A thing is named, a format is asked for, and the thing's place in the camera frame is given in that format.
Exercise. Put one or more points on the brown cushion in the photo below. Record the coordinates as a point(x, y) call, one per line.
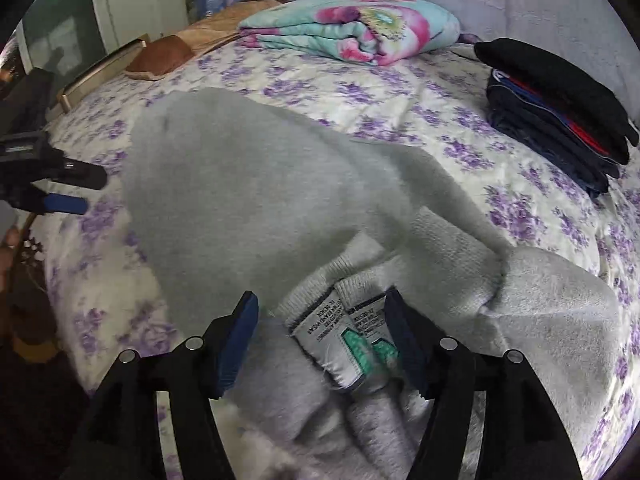
point(160, 57)

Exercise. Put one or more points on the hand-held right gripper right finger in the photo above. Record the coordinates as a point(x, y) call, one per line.
point(407, 350)

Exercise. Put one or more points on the navy folded garment red stripe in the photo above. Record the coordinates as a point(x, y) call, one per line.
point(545, 145)

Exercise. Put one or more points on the golden rattan chair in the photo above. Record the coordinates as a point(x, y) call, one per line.
point(31, 240)

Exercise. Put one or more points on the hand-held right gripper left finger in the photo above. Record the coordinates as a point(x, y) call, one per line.
point(235, 350)

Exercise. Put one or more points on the tan cloth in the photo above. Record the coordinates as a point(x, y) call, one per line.
point(225, 22)

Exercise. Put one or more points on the grey sweatshirt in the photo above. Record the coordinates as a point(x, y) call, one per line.
point(260, 200)

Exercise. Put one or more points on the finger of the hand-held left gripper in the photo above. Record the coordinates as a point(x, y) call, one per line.
point(65, 204)
point(82, 174)

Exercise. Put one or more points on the person's left hand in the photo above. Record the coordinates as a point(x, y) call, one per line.
point(9, 247)

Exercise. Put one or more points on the wall mirror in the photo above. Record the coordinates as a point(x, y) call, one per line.
point(62, 25)

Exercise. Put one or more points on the stack of dark folded clothes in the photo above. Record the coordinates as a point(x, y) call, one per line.
point(560, 85)

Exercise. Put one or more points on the white wardrobe door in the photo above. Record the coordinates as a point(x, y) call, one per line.
point(140, 0)

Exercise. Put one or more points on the purple floral bedspread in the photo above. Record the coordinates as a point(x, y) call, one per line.
point(400, 105)

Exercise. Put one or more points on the folded floral blanket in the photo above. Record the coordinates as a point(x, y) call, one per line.
point(350, 25)

